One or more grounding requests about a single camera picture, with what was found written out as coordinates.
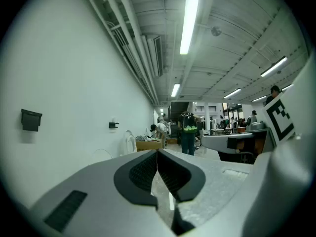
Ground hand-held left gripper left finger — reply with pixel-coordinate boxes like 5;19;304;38
29;149;177;237

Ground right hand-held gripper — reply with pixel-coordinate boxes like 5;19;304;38
261;50;316;143

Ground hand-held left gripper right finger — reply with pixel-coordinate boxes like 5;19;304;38
157;149;255;237

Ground white toilet with raised lid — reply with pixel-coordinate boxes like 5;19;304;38
121;129;138;156

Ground grey round appliance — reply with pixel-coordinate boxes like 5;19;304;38
246;116;266;131

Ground white curved counter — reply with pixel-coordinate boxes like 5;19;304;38
201;128;275;164

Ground brown cardboard box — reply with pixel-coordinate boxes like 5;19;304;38
135;140;163;152

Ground pile of cloth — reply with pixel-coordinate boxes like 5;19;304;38
135;134;152;143

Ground dark staircase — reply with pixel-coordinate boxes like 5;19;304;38
169;102;190;123

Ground white ceiling air conditioner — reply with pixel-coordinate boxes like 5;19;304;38
147;35;165;78

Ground white ceiling pipes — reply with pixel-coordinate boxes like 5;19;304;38
81;0;159;105

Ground large black wall holder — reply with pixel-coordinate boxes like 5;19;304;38
21;109;43;132

